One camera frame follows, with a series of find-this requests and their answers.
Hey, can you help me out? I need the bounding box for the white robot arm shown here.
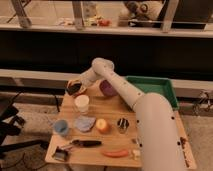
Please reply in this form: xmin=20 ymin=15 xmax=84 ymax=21
xmin=79 ymin=58 xmax=187 ymax=171

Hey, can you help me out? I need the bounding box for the black office chair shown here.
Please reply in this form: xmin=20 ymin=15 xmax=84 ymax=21
xmin=0 ymin=96 xmax=49 ymax=159

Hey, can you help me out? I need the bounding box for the green plastic tray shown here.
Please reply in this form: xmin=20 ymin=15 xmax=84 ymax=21
xmin=125 ymin=76 xmax=179 ymax=110

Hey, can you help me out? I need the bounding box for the black handled peeler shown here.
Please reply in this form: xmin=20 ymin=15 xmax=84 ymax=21
xmin=52 ymin=139 xmax=102 ymax=162

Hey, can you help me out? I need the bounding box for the blue crumpled cloth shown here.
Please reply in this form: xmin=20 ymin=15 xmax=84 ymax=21
xmin=74 ymin=115 xmax=96 ymax=132

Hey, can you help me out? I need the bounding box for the red yellow apple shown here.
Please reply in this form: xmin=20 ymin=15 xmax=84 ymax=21
xmin=96 ymin=119 xmax=110 ymax=133

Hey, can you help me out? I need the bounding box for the blue cup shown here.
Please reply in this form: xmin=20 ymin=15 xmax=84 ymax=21
xmin=53 ymin=120 xmax=69 ymax=137

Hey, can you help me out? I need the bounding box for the brown grape bunch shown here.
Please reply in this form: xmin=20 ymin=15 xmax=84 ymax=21
xmin=180 ymin=137 xmax=190 ymax=168

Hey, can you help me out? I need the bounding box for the black eraser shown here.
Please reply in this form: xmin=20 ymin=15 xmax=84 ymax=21
xmin=66 ymin=83 xmax=82 ymax=95

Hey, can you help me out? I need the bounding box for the red bowl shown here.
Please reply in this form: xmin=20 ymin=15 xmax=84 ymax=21
xmin=67 ymin=80 xmax=86 ymax=96

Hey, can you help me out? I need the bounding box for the white cup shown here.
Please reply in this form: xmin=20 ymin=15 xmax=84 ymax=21
xmin=74 ymin=95 xmax=89 ymax=114

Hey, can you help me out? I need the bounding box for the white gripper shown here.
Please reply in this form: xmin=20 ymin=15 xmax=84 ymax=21
xmin=79 ymin=68 xmax=100 ymax=87

